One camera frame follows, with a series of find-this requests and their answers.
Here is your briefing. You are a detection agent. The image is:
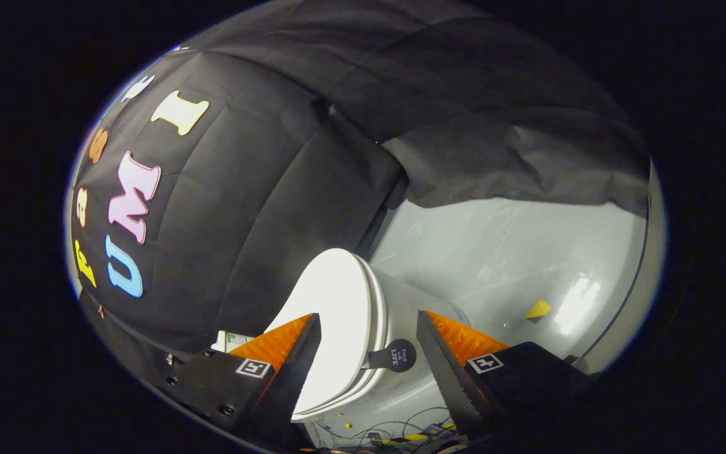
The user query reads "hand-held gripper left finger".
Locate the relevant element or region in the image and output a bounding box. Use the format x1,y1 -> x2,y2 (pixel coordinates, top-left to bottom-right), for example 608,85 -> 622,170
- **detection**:
158,312 -> 323,454

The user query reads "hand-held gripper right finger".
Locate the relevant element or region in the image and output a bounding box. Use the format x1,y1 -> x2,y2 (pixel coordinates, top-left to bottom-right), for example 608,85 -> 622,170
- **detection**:
416,309 -> 594,442

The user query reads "black lid lifter tab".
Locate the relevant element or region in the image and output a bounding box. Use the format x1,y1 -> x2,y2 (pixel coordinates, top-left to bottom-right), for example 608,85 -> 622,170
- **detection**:
362,339 -> 418,373

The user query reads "white toilet body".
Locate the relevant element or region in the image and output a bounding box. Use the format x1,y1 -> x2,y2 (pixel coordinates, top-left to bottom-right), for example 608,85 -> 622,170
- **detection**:
309,265 -> 472,436

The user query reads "white box with green label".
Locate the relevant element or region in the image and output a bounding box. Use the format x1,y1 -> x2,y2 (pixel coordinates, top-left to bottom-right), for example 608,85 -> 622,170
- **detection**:
214,330 -> 255,354

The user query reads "small yellow floor piece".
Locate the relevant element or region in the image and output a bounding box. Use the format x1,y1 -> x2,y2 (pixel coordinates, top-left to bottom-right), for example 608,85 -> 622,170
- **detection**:
524,298 -> 553,322

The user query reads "black backdrop cloth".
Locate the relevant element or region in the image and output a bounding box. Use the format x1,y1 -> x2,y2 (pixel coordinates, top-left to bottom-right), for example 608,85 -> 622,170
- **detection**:
67,0 -> 654,360

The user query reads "bundle of thin cables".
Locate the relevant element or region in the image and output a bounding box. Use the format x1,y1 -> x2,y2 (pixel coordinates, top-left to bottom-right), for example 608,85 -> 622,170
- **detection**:
311,407 -> 461,453

